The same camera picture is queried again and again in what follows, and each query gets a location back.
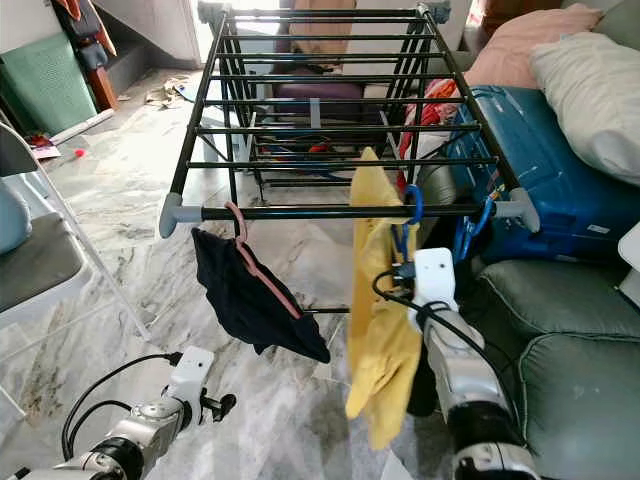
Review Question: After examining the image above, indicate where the red clothes heap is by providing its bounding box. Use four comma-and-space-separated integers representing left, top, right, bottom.
400, 78, 461, 131

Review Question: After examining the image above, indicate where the pink pillow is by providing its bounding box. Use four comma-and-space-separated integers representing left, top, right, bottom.
463, 2, 601, 89

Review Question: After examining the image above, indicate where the blue hard suitcase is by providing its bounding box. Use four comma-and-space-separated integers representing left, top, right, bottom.
445, 85, 640, 263

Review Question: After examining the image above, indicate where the beige pillow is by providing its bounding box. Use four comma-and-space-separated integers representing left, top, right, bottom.
530, 32, 640, 186

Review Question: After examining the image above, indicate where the grey folding chair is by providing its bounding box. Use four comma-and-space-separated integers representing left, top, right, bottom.
0, 120, 151, 421

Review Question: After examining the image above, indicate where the blue plastic hanger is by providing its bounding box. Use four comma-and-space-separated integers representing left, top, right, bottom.
390, 184, 425, 263
452, 197, 497, 263

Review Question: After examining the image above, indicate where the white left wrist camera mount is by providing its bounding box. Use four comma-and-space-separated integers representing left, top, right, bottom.
165, 346, 216, 406

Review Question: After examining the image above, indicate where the black metal drying rack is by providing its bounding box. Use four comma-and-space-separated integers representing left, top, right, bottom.
158, 2, 541, 316

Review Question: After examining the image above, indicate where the dark maroon bag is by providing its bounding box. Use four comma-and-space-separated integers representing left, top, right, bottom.
275, 65, 366, 103

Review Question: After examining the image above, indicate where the pink plastic hanger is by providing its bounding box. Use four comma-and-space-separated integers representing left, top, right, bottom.
225, 200, 303, 321

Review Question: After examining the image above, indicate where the long black left arm cable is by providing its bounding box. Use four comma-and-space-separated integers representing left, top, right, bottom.
60, 352, 183, 461

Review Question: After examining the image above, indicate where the navy blue garment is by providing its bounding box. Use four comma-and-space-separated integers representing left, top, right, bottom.
192, 226, 331, 364

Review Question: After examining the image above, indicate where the grey green sofa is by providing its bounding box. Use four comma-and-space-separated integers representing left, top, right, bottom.
475, 258, 640, 480

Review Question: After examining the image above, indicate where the short black left arm cable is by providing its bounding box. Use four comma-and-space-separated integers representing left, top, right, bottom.
70, 400, 136, 446

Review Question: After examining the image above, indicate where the yellow garment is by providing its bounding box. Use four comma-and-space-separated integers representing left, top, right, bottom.
345, 148, 423, 451

